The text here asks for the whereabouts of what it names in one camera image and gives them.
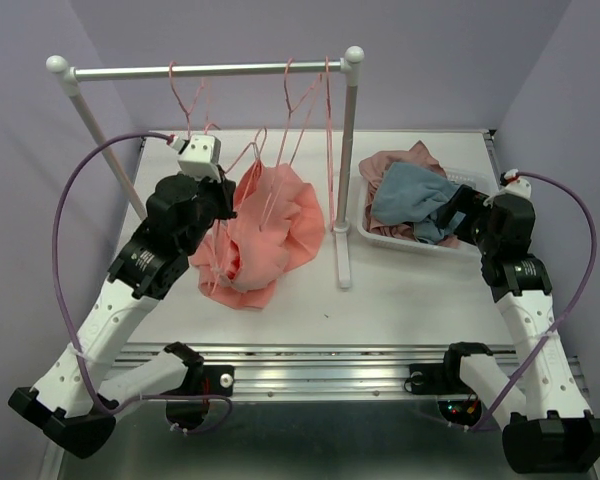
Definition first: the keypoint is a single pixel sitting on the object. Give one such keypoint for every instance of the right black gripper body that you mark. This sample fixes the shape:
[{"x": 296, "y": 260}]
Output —
[{"x": 488, "y": 242}]

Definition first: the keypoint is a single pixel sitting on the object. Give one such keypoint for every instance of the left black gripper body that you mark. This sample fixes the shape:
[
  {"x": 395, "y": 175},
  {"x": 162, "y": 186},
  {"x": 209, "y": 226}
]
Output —
[{"x": 216, "y": 203}]

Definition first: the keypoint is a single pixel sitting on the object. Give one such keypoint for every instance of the blue denim skirt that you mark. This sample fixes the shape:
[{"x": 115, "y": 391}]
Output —
[{"x": 410, "y": 195}]

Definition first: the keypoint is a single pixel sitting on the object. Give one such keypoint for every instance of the coral pink skirt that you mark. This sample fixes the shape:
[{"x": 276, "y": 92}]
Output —
[{"x": 292, "y": 217}]

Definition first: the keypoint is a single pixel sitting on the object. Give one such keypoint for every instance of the dusty pink ruffled skirt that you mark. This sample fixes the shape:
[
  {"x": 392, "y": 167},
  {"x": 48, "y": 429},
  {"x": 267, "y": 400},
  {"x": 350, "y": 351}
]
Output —
[{"x": 372, "y": 170}]

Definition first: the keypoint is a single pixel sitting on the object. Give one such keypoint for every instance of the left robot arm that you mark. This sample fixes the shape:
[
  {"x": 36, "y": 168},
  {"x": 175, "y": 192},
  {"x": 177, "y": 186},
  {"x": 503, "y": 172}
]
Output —
[{"x": 76, "y": 404}]

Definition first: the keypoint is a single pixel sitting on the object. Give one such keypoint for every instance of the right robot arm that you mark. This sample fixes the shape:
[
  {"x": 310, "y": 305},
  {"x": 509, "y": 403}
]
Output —
[{"x": 547, "y": 424}]

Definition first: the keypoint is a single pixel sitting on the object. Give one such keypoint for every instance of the white plastic basket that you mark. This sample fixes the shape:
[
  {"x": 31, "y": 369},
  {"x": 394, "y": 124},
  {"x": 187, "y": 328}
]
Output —
[{"x": 473, "y": 179}]

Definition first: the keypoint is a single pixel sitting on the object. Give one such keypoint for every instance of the white clothes rack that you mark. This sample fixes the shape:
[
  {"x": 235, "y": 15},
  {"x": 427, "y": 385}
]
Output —
[{"x": 70, "y": 78}]

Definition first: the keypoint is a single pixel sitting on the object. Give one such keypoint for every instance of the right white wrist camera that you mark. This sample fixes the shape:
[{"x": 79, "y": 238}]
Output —
[{"x": 511, "y": 184}]

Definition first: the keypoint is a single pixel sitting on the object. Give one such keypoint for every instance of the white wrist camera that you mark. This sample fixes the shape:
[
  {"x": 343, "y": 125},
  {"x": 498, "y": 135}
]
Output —
[
  {"x": 198, "y": 157},
  {"x": 511, "y": 184}
]

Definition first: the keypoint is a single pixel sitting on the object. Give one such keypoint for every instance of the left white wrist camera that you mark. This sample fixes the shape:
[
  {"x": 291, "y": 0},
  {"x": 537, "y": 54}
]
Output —
[{"x": 198, "y": 157}]

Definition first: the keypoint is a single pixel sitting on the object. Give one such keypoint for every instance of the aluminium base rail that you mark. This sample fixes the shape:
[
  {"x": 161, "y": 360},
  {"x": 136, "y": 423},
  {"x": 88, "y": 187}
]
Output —
[{"x": 312, "y": 373}]

